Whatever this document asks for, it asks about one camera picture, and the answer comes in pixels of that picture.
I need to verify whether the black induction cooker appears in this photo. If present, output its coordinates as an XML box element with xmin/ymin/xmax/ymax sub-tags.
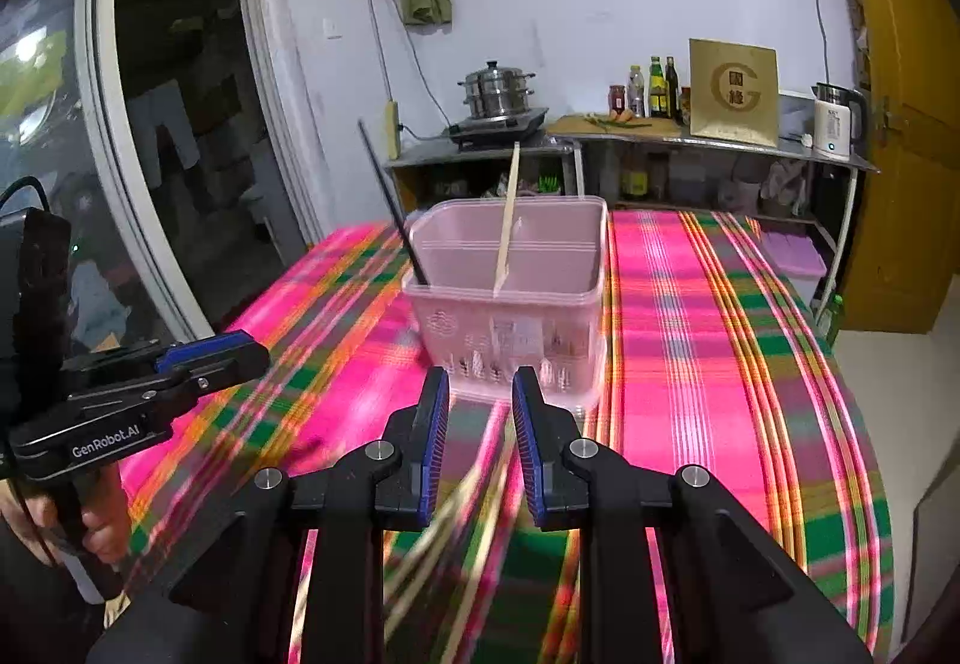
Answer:
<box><xmin>448</xmin><ymin>107</ymin><xmax>551</xmax><ymax>150</ymax></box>

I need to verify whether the white electric kettle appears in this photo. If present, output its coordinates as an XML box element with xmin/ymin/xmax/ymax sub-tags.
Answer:
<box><xmin>812</xmin><ymin>81</ymin><xmax>870</xmax><ymax>160</ymax></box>

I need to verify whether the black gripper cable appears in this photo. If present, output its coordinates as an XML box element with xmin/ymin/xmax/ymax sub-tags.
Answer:
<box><xmin>0</xmin><ymin>179</ymin><xmax>52</xmax><ymax>217</ymax></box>

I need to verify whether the purple flat box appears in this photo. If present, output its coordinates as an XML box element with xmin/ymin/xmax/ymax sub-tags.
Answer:
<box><xmin>757</xmin><ymin>225</ymin><xmax>830</xmax><ymax>281</ymax></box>

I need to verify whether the white cup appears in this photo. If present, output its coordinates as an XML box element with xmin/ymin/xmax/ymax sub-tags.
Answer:
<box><xmin>716</xmin><ymin>176</ymin><xmax>760</xmax><ymax>213</ymax></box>

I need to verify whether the pink basket with green items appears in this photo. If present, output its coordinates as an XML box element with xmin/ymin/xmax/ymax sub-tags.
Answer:
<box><xmin>480</xmin><ymin>173</ymin><xmax>568</xmax><ymax>200</ymax></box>

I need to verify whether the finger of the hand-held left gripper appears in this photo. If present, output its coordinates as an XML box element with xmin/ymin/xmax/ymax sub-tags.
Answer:
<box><xmin>156</xmin><ymin>329</ymin><xmax>257</xmax><ymax>370</ymax></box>
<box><xmin>145</xmin><ymin>340</ymin><xmax>272</xmax><ymax>411</ymax></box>

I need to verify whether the wooden cutting board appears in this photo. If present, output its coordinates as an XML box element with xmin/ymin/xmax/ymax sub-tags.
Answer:
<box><xmin>550</xmin><ymin>113</ymin><xmax>682</xmax><ymax>138</ymax></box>

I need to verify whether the black chopstick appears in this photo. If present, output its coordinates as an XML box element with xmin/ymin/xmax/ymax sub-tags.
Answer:
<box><xmin>358</xmin><ymin>119</ymin><xmax>430</xmax><ymax>288</ymax></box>

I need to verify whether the pink plastic utensil basket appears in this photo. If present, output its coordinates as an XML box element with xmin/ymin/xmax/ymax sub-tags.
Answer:
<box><xmin>403</xmin><ymin>197</ymin><xmax>610</xmax><ymax>421</ymax></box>

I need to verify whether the white hanging garment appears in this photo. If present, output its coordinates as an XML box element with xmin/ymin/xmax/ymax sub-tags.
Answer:
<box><xmin>126</xmin><ymin>77</ymin><xmax>202</xmax><ymax>189</ymax></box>

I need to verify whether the small steel shelf table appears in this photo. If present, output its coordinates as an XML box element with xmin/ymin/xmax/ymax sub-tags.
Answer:
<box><xmin>384</xmin><ymin>135</ymin><xmax>586</xmax><ymax>219</ymax></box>

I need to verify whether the white sliding door frame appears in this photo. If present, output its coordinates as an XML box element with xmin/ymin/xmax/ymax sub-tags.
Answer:
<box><xmin>75</xmin><ymin>0</ymin><xmax>325</xmax><ymax>344</ymax></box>

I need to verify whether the pink plaid tablecloth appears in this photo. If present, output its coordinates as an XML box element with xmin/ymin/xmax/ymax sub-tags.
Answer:
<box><xmin>120</xmin><ymin>206</ymin><xmax>893</xmax><ymax>664</ymax></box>

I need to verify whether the yellow jar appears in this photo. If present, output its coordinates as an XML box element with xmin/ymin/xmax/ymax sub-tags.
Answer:
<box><xmin>621</xmin><ymin>150</ymin><xmax>650</xmax><ymax>199</ymax></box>

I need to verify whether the long steel shelf table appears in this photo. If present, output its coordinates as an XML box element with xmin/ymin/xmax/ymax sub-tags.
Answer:
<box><xmin>546</xmin><ymin>92</ymin><xmax>883</xmax><ymax>324</ymax></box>

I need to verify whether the steel steamer pot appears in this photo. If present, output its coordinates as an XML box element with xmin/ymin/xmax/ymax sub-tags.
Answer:
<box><xmin>459</xmin><ymin>60</ymin><xmax>538</xmax><ymax>122</ymax></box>

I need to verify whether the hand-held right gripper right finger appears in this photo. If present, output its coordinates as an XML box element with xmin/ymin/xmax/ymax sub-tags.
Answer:
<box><xmin>512</xmin><ymin>366</ymin><xmax>875</xmax><ymax>664</ymax></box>

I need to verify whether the gold square board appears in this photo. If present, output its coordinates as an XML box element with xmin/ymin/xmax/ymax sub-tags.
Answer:
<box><xmin>688</xmin><ymin>38</ymin><xmax>781</xmax><ymax>148</ymax></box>

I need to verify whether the person's left hand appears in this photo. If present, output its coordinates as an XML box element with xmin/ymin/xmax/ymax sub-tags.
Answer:
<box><xmin>0</xmin><ymin>465</ymin><xmax>134</xmax><ymax>564</ymax></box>

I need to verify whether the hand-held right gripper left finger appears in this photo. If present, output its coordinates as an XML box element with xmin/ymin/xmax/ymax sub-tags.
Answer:
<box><xmin>90</xmin><ymin>368</ymin><xmax>451</xmax><ymax>664</ymax></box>

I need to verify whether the pink crumpled cloth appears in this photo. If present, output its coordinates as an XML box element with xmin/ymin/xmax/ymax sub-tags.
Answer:
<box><xmin>761</xmin><ymin>158</ymin><xmax>808</xmax><ymax>217</ymax></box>

